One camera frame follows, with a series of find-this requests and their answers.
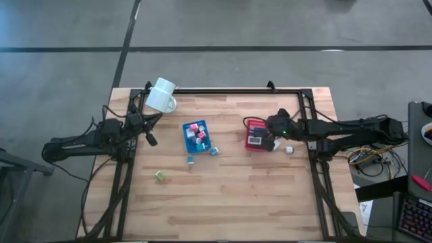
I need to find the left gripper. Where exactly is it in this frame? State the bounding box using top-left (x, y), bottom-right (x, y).
top-left (126, 103), bottom-right (163, 147)

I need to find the red plastic basket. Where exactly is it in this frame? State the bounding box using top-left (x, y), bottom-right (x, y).
top-left (245, 118), bottom-right (271, 152)

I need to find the white mug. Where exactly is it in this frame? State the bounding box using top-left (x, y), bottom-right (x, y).
top-left (144, 76), bottom-right (178, 115)

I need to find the blue plastic basket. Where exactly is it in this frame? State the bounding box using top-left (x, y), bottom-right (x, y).
top-left (182, 119), bottom-right (213, 155)

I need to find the white paper sheet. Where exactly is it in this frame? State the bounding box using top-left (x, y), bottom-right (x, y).
top-left (358, 199), bottom-right (373, 225)

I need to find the grey metal stand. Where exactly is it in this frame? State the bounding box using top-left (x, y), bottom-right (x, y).
top-left (0, 147), bottom-right (55, 243)

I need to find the dark grey side desk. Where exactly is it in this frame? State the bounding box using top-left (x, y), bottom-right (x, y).
top-left (354, 101), bottom-right (432, 243)

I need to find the white round object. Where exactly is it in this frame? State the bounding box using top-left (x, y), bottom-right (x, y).
top-left (421, 121), bottom-right (432, 146)

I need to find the backlit computer keyboard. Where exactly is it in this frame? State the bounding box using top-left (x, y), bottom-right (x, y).
top-left (397, 195), bottom-right (432, 242)

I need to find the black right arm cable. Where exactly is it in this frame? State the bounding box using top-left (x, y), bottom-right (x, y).
top-left (242, 115), bottom-right (269, 129)

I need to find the black aluminium rig frame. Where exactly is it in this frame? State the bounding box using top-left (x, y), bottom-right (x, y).
top-left (101, 80), bottom-right (364, 241)

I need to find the floor cable bundle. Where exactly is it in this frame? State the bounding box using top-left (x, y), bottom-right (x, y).
top-left (347, 144), bottom-right (410, 180)

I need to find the black floor cable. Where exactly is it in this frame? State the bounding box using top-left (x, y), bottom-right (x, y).
top-left (80, 157), bottom-right (114, 237)

